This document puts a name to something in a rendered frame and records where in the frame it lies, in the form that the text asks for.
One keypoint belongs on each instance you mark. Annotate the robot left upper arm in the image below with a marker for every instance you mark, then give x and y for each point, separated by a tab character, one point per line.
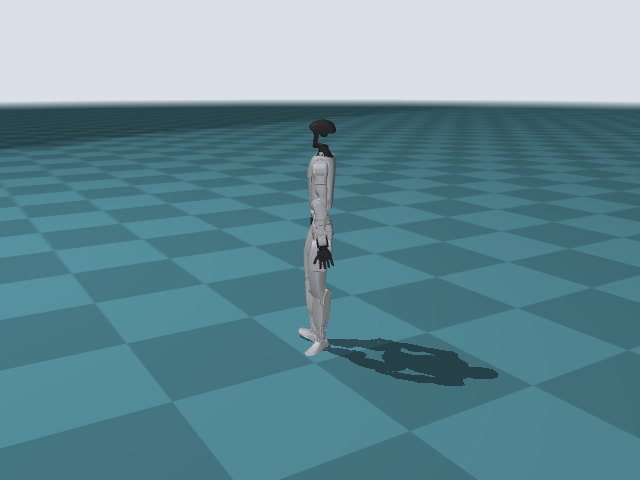
320	173

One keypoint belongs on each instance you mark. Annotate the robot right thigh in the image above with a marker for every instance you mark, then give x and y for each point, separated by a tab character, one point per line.
309	238

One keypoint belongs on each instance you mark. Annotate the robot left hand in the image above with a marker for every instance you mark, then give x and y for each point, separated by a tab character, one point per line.
324	255

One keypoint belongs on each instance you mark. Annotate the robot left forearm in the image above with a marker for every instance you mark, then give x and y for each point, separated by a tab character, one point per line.
320	222

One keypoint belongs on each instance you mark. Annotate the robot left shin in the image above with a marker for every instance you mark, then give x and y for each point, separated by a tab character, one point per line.
321	313

